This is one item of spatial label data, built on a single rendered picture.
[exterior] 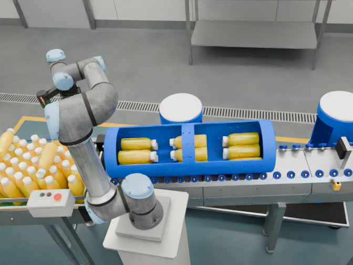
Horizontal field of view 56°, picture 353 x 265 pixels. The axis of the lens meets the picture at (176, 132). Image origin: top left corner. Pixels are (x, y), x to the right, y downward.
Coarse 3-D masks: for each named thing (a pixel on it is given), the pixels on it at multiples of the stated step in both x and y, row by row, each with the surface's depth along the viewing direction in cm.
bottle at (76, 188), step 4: (76, 180) 177; (68, 184) 177; (72, 184) 176; (76, 184) 176; (80, 184) 179; (72, 188) 177; (76, 188) 177; (80, 188) 179; (72, 192) 179; (76, 192) 179; (80, 192) 181; (76, 200) 185; (80, 200) 184
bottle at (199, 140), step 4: (180, 136) 178; (196, 136) 177; (200, 136) 176; (204, 136) 176; (176, 140) 177; (180, 140) 176; (196, 140) 175; (200, 140) 175; (204, 140) 175; (176, 144) 177; (180, 144) 176; (196, 144) 176; (200, 144) 176; (204, 144) 176
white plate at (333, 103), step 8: (328, 96) 212; (336, 96) 211; (344, 96) 210; (352, 96) 210; (320, 104) 208; (328, 104) 206; (336, 104) 206; (344, 104) 205; (352, 104) 205; (328, 112) 202; (336, 112) 201; (344, 112) 200; (352, 112) 200; (344, 120) 196; (352, 120) 196
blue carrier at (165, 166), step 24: (240, 120) 179; (264, 120) 175; (120, 144) 198; (168, 144) 197; (192, 144) 170; (216, 144) 195; (264, 144) 166; (120, 168) 173; (144, 168) 173; (168, 168) 172; (192, 168) 172; (216, 168) 171; (240, 168) 171; (264, 168) 171
